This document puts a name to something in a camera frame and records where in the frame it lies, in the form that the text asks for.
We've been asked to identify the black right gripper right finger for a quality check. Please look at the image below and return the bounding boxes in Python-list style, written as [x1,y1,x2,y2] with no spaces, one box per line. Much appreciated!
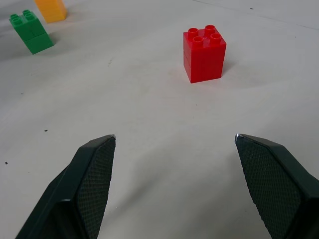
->
[234,133,319,239]

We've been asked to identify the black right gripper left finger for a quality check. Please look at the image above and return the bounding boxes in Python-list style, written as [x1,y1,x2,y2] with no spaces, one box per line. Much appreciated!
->
[15,134,117,239]

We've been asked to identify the red toy brick stack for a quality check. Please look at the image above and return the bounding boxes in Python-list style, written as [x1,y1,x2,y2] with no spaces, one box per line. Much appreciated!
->
[183,24,227,84]

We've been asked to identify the green toy brick stack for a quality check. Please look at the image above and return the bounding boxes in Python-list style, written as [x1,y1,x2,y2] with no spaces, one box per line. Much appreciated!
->
[9,9,55,55]

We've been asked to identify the orange toy brick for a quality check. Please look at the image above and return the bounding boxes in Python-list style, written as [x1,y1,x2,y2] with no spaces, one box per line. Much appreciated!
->
[34,0,67,24]

